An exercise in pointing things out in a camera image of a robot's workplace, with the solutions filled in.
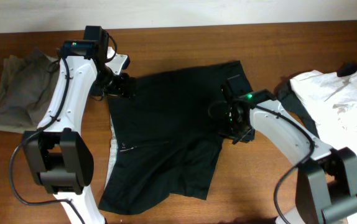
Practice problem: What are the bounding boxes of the black shorts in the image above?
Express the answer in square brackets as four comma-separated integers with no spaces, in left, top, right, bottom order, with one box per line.
[98,61,244,215]

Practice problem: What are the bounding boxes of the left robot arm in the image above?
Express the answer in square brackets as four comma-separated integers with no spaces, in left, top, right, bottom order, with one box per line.
[18,26,136,223]

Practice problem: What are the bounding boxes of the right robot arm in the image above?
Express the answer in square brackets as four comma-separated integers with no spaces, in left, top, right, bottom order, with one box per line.
[219,75,357,224]

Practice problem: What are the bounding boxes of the dark green garment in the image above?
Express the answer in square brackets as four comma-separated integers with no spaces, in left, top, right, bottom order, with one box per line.
[274,63,357,137]

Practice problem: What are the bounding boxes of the white crumpled shirt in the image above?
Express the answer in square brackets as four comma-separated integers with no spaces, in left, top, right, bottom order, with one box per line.
[290,69,357,223]

